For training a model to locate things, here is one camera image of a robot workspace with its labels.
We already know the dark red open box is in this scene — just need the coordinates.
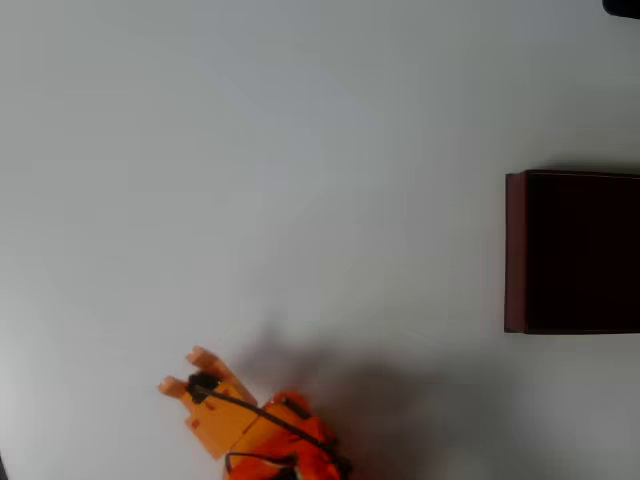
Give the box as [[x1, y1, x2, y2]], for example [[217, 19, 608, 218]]
[[503, 169, 640, 335]]

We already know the black camera module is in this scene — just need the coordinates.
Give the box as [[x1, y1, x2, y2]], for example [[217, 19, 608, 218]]
[[186, 371, 222, 405]]

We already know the black camera cable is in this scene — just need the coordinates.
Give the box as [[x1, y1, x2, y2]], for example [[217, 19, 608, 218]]
[[189, 382, 354, 480]]

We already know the light orange camera mount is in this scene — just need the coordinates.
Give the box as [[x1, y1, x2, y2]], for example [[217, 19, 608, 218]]
[[157, 344, 260, 460]]

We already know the black blurred object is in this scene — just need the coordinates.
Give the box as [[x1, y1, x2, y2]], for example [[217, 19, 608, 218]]
[[602, 0, 640, 20]]

